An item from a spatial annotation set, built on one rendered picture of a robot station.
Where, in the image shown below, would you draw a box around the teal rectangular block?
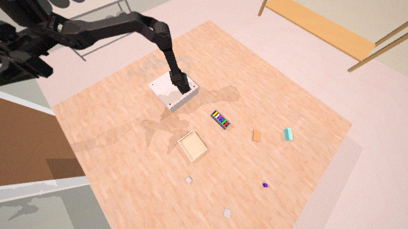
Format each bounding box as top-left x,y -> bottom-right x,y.
284,128 -> 292,141

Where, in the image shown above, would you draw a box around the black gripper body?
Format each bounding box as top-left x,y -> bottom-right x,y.
0,31 -> 53,78

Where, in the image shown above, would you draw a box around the beige shallow tray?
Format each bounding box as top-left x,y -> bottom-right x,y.
178,130 -> 207,162

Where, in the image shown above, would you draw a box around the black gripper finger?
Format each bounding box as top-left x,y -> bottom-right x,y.
0,56 -> 40,86

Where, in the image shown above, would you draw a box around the orange flat block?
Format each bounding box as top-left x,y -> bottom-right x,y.
252,130 -> 260,142

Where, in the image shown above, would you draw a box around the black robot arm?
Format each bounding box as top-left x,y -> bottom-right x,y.
0,0 -> 191,95

